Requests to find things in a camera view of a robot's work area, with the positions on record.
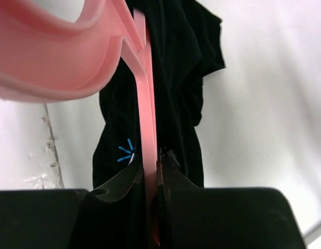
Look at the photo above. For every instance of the black t shirt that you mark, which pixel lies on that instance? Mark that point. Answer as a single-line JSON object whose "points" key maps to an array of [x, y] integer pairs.
{"points": [[185, 43]]}

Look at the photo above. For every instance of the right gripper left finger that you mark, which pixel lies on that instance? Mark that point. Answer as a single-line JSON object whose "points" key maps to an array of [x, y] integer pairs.
{"points": [[114, 214]]}

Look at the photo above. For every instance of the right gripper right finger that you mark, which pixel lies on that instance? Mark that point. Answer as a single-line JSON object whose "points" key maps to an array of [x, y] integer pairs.
{"points": [[182, 208]]}

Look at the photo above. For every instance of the pink hanger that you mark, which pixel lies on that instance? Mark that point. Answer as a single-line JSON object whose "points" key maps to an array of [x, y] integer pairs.
{"points": [[46, 59]]}

